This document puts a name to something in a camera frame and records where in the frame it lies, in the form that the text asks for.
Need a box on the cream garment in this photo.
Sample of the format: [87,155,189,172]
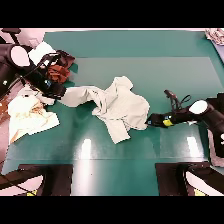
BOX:
[7,94,61,145]

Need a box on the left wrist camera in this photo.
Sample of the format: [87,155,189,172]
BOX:
[39,52,63,72]

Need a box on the white garment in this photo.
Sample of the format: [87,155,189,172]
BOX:
[27,41,58,67]

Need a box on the pink grey garment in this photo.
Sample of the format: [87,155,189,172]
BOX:
[206,129,224,168]

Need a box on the pale pink garment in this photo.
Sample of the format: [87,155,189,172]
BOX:
[204,28,224,46]

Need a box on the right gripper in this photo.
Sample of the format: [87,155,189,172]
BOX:
[146,112,175,130]

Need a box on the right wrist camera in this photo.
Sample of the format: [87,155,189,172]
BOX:
[163,88,193,113]

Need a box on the light grey shirt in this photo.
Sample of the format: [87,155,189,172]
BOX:
[59,75,151,145]

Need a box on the dark brown garment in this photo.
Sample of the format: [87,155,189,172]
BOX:
[55,49,76,70]

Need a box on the rust orange garment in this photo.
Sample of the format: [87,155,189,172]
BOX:
[46,64,71,84]

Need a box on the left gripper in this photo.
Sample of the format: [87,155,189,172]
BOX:
[34,73,68,101]

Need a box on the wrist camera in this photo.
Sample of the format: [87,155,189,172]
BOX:
[39,52,63,72]
[163,88,193,113]

